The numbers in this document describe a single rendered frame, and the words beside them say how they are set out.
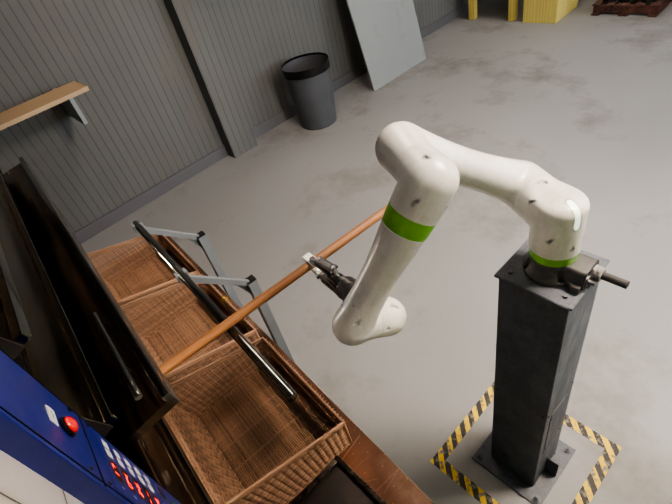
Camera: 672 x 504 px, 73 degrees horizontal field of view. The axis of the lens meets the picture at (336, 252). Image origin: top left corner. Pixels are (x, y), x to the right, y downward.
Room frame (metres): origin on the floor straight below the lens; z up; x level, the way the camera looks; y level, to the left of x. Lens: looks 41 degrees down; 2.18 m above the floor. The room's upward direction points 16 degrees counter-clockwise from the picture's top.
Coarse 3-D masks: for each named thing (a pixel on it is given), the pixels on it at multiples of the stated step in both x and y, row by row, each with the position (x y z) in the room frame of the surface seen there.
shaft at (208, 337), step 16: (384, 208) 1.28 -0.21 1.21; (368, 224) 1.23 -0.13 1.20; (336, 240) 1.18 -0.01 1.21; (304, 272) 1.08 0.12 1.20; (272, 288) 1.04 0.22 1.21; (256, 304) 0.99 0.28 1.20; (224, 320) 0.96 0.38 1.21; (240, 320) 0.96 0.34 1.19; (208, 336) 0.91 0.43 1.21; (192, 352) 0.88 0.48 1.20; (160, 368) 0.84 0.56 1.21
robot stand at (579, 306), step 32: (512, 256) 0.90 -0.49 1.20; (512, 288) 0.81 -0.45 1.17; (544, 288) 0.76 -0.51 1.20; (512, 320) 0.81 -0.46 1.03; (544, 320) 0.73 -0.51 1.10; (576, 320) 0.73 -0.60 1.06; (512, 352) 0.80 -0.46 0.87; (544, 352) 0.72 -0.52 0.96; (576, 352) 0.76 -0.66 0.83; (512, 384) 0.79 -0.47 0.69; (544, 384) 0.70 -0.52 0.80; (512, 416) 0.78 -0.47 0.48; (544, 416) 0.69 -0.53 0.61; (448, 448) 0.94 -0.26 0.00; (480, 448) 0.89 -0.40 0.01; (512, 448) 0.77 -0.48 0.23; (544, 448) 0.70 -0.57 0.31; (608, 448) 0.75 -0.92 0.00; (512, 480) 0.73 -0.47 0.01; (544, 480) 0.69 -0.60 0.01
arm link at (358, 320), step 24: (384, 240) 0.75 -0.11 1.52; (408, 240) 0.72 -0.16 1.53; (384, 264) 0.73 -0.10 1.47; (408, 264) 0.74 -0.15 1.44; (360, 288) 0.75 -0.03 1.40; (384, 288) 0.73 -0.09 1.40; (336, 312) 0.78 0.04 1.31; (360, 312) 0.72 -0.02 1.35; (336, 336) 0.73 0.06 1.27; (360, 336) 0.71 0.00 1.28
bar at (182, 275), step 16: (192, 240) 1.80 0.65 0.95; (208, 240) 1.81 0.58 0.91; (160, 256) 1.43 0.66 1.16; (208, 256) 1.79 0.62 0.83; (176, 272) 1.30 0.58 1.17; (224, 272) 1.81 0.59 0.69; (192, 288) 1.18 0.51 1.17; (224, 288) 1.81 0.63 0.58; (256, 288) 1.39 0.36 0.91; (208, 304) 1.08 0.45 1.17; (240, 304) 1.81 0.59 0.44; (272, 320) 1.39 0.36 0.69; (240, 336) 0.91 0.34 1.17; (272, 336) 1.39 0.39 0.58; (256, 352) 0.84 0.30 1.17; (288, 352) 1.39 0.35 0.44; (272, 368) 0.77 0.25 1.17; (288, 384) 0.71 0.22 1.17; (288, 400) 0.66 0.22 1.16
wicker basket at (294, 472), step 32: (192, 384) 1.11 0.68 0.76; (224, 384) 1.16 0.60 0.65; (256, 384) 1.15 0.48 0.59; (192, 416) 1.06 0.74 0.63; (224, 416) 1.05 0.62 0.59; (256, 416) 1.01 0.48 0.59; (288, 416) 0.97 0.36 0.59; (320, 416) 0.93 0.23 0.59; (192, 448) 0.83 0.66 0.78; (256, 448) 0.87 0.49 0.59; (288, 448) 0.84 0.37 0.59; (320, 448) 0.75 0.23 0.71; (224, 480) 0.74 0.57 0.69; (288, 480) 0.68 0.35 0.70
